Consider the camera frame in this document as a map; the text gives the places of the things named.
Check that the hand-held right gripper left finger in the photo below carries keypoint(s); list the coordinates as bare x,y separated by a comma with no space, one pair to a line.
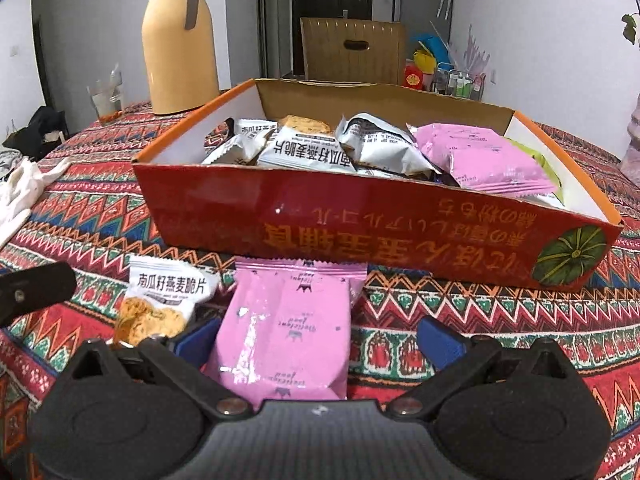
200,340

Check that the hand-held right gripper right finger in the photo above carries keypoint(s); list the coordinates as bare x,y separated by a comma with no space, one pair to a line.
440,340

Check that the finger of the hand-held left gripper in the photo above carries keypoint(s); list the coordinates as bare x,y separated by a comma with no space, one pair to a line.
30,290

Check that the pink snack packet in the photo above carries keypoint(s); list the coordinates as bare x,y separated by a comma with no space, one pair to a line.
285,330
500,170
450,137

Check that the red cardboard box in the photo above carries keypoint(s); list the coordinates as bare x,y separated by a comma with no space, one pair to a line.
350,225

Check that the green snack packet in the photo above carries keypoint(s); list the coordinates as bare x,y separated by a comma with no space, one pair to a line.
547,162

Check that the white cotton glove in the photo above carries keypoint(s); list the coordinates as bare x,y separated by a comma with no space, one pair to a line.
20,195

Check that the black chair with clothes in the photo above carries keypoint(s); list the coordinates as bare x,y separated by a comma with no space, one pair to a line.
45,130

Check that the glass cup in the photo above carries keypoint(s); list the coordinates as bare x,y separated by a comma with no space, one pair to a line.
106,105

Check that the clear bottle organizer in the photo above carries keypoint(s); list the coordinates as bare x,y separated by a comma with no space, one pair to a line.
460,85

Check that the small red box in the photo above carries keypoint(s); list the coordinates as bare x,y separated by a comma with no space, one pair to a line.
414,79

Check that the pink vase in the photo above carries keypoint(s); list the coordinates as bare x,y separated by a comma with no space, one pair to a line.
632,150

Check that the yellow plastic toy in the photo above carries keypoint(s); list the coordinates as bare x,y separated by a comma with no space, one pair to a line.
425,62

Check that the yellow thermos jug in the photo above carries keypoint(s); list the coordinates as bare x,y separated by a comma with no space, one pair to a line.
180,50

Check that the lilac decorative plant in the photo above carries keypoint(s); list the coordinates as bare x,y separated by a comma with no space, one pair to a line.
475,50

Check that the brown cardboard box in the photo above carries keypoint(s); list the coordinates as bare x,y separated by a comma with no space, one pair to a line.
325,60

